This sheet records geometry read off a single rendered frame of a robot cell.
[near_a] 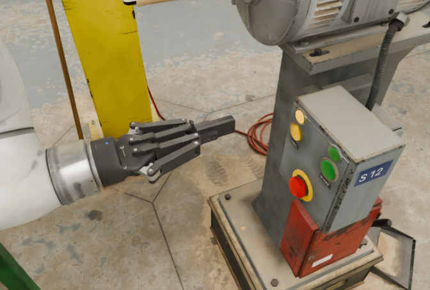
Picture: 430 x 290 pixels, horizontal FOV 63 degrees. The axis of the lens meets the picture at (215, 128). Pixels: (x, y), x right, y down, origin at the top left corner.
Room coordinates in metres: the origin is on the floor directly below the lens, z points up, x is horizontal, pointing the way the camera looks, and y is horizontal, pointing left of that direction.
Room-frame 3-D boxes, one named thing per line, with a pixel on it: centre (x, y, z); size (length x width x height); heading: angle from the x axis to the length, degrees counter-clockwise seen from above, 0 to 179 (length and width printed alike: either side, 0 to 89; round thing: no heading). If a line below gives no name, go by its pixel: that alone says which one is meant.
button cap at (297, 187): (0.38, -0.16, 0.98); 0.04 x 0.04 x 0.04; 23
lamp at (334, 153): (0.34, -0.17, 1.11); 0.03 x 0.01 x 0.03; 23
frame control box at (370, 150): (0.46, -0.26, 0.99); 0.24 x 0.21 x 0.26; 113
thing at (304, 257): (0.59, -0.37, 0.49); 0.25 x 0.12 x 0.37; 113
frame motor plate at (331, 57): (0.74, -0.30, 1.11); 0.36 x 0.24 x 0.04; 113
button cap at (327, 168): (0.34, -0.18, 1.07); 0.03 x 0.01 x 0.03; 23
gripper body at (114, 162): (0.37, 0.14, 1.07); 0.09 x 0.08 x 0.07; 113
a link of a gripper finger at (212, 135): (0.40, 0.02, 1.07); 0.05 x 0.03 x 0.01; 113
